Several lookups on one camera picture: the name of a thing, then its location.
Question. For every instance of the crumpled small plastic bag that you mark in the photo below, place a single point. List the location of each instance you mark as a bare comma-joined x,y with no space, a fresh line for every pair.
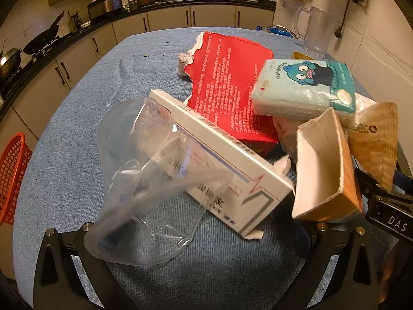
184,63

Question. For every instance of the clear plastic zip bag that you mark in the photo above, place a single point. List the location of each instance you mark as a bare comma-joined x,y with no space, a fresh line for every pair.
129,155

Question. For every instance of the beige lower kitchen cabinets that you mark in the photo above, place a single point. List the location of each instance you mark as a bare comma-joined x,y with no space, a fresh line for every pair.
167,19

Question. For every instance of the metal wok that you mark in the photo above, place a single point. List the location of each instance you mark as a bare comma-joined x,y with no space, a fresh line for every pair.
9,61

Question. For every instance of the teal cartoon tissue pack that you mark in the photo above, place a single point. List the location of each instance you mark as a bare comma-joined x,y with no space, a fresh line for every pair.
300,90

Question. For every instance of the white medicine box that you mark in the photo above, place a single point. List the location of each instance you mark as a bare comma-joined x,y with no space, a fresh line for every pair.
226,168

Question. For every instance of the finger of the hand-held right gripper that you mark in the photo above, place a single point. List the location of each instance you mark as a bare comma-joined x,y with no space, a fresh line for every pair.
405,171
371,187

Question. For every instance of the chopstick holder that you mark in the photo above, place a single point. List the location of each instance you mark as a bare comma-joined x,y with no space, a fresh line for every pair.
131,1

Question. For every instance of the brown paper bag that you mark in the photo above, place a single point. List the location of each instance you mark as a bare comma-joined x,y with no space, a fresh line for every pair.
374,145

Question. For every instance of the black kitchen countertop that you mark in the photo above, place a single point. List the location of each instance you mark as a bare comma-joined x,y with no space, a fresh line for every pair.
80,32

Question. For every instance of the torn red paper envelope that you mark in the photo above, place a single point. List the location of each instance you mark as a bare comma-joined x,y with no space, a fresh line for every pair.
226,80

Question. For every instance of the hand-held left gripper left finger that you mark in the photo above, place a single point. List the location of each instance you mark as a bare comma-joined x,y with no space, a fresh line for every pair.
69,240

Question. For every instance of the blue tablecloth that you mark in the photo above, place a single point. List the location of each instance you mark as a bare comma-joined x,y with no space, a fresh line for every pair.
106,77

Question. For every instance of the blue plastic item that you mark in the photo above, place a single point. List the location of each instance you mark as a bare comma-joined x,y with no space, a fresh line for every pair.
277,30

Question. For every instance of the clear glass pitcher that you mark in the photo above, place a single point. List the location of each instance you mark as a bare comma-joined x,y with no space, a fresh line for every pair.
317,29

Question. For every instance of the black frying pan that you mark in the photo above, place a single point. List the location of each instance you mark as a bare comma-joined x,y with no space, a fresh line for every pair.
42,40

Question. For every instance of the orange plastic basket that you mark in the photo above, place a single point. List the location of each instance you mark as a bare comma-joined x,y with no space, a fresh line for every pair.
13,174

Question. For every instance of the white cloth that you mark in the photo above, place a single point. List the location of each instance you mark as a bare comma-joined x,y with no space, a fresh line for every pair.
285,135

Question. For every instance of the orange cardboard box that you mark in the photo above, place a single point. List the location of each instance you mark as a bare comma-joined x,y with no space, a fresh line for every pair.
322,168

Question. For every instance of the square yellow-brown container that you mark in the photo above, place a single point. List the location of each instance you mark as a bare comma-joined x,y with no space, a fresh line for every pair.
301,55

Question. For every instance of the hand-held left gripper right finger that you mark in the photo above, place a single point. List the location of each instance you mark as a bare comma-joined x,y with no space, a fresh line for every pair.
326,242

